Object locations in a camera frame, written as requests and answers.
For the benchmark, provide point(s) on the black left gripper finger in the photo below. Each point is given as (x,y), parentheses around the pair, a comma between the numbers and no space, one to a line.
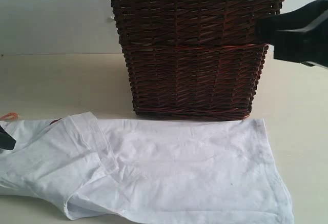
(7,142)

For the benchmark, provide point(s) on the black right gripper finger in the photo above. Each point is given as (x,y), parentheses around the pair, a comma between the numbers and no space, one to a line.
(307,45)
(266,27)

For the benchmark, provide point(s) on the white t-shirt with red lettering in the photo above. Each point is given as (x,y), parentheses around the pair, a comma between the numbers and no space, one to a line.
(147,171)

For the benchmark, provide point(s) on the dark brown wicker basket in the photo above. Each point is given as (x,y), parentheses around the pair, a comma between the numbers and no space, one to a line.
(192,58)

